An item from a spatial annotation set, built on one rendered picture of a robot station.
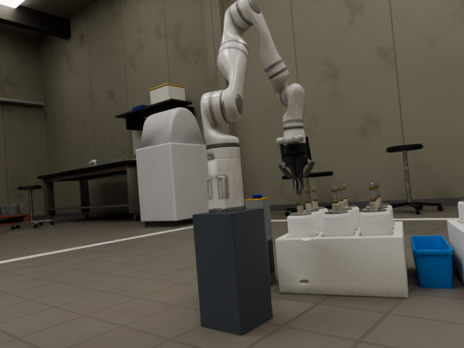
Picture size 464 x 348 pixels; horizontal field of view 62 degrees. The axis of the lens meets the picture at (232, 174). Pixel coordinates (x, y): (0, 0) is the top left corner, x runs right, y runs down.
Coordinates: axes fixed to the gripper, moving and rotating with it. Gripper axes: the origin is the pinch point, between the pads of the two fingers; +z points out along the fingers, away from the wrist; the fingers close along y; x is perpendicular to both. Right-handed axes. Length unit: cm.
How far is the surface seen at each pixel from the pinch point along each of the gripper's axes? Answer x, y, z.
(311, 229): 2.9, -3.7, 15.0
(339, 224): 4.3, -13.3, 13.3
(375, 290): 7.2, -22.5, 33.1
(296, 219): 4.8, 0.4, 11.2
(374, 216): 4.3, -24.0, 11.4
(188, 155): -234, 181, -41
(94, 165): -317, 396, -53
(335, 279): 7.3, -11.0, 30.3
